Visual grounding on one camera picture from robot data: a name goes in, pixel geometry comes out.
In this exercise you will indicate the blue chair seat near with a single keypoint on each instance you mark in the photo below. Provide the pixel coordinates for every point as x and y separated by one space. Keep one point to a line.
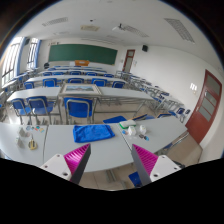
115 119

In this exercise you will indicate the wooden lectern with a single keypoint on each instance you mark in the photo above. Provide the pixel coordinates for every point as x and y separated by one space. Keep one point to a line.
81 62

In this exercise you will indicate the red-brown side door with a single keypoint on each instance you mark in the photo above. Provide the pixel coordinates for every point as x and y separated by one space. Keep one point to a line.
204 113

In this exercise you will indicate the blue chair far left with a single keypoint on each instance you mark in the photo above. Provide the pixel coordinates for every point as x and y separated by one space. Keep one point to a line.
21 109

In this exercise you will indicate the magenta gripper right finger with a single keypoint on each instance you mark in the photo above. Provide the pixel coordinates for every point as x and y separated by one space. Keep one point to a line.
144 161

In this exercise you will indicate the blue chair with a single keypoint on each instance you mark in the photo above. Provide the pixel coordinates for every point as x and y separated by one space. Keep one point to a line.
40 106
21 109
78 108

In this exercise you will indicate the blue chair front centre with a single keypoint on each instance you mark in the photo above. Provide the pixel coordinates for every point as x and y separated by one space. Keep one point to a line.
78 108

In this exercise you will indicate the ceiling projector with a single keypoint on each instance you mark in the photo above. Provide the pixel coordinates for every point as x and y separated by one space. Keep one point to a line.
119 29

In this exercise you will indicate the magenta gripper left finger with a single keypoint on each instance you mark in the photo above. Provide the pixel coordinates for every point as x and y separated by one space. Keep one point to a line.
77 161

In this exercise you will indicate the black wall speaker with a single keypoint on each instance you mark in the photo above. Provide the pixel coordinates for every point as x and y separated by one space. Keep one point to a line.
145 48

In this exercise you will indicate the clear plastic cup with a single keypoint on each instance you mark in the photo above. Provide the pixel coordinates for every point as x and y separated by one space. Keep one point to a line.
143 129

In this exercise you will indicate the yellow small object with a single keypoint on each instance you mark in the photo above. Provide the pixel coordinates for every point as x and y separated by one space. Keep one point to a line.
32 144

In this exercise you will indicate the red-brown far door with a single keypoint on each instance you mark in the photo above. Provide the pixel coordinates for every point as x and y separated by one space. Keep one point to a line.
128 60

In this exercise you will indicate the framed picture on desk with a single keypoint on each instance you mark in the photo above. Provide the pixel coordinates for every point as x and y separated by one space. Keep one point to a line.
79 89

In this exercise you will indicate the white green box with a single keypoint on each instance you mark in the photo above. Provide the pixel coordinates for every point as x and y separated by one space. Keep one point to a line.
126 124

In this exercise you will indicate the green chalkboard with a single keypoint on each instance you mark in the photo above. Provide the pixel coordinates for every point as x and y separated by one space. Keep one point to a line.
91 53

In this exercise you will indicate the blue towel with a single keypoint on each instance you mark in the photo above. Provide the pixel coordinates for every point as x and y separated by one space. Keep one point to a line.
91 133

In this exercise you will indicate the blue chair front left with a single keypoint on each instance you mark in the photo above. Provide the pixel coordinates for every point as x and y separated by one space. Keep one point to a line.
40 106

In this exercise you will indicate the grey desk second row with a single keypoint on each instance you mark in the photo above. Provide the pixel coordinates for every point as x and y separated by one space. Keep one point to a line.
52 94

